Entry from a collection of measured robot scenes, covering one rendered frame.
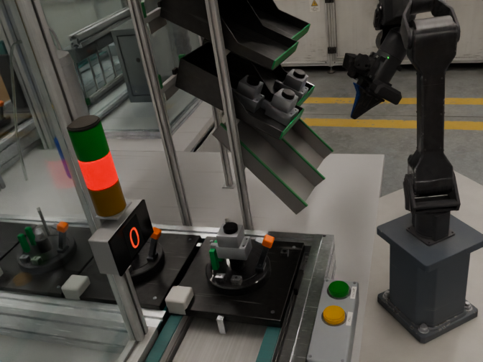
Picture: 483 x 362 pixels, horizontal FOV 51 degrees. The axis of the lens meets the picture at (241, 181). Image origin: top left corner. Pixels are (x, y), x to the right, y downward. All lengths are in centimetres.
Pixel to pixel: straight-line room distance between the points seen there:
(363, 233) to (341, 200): 17
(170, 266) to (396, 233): 50
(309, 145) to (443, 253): 58
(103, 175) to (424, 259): 58
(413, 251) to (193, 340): 46
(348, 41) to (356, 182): 351
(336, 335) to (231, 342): 21
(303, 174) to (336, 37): 376
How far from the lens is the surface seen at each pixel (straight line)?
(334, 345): 95
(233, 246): 102
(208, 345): 104
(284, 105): 115
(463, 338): 112
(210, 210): 152
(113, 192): 81
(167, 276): 114
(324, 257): 113
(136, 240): 87
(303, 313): 102
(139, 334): 102
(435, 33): 89
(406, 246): 100
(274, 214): 145
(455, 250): 100
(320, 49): 508
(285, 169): 128
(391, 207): 146
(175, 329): 105
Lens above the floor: 168
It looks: 30 degrees down
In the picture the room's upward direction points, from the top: 9 degrees counter-clockwise
